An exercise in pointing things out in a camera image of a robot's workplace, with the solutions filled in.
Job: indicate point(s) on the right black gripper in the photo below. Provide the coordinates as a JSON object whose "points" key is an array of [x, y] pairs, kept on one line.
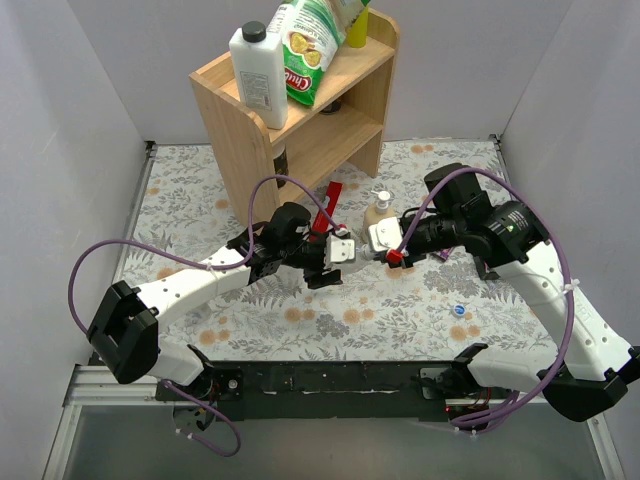
{"points": [[400, 248]]}

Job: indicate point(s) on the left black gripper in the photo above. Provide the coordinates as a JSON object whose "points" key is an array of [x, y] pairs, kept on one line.
{"points": [[319, 263]]}

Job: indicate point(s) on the clear plastic bottle front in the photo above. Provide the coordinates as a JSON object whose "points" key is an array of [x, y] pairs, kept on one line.
{"points": [[364, 257]]}

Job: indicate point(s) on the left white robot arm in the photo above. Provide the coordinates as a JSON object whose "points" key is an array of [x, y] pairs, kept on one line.
{"points": [[125, 331]]}

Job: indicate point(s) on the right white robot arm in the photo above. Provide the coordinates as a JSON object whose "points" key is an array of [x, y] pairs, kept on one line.
{"points": [[593, 366]]}

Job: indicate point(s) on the beige lotion bottle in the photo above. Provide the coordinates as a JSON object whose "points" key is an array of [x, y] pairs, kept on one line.
{"points": [[379, 210]]}

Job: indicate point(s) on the blue bottle cap right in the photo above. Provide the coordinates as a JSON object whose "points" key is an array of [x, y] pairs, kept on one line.
{"points": [[458, 310]]}

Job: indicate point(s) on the dark bottle in shelf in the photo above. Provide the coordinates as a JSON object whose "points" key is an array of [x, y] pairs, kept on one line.
{"points": [[280, 160]]}

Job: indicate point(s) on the yellow bottle on shelf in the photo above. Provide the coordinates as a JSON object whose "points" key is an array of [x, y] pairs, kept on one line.
{"points": [[357, 34]]}

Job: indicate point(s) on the white bottle black cap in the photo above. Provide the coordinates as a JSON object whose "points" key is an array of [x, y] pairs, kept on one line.
{"points": [[258, 62]]}

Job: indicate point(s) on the purple candy bar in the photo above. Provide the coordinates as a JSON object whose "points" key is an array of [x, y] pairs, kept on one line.
{"points": [[444, 254]]}

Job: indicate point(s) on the floral table mat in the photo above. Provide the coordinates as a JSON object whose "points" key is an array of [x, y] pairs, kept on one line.
{"points": [[378, 313]]}

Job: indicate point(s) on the red box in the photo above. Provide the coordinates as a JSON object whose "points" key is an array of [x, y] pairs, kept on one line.
{"points": [[330, 200]]}

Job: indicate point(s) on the black green box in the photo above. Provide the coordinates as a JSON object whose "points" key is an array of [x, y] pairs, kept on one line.
{"points": [[484, 272]]}

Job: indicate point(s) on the small clear glass cup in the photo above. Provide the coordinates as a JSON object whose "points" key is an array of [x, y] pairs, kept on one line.
{"points": [[202, 312]]}

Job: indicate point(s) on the black base bar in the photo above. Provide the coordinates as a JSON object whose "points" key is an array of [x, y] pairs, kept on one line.
{"points": [[261, 390]]}

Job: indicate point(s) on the wooden shelf unit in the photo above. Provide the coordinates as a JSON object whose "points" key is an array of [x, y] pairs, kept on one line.
{"points": [[346, 124]]}

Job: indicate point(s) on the green chips bag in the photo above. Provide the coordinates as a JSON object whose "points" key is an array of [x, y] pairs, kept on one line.
{"points": [[311, 31]]}

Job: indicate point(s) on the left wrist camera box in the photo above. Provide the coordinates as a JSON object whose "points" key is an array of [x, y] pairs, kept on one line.
{"points": [[340, 250]]}

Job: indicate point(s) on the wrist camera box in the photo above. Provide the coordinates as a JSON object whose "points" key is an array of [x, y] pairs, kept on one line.
{"points": [[340, 250], [384, 241]]}

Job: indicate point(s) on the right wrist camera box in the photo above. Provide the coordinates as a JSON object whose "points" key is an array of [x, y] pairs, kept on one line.
{"points": [[384, 241]]}

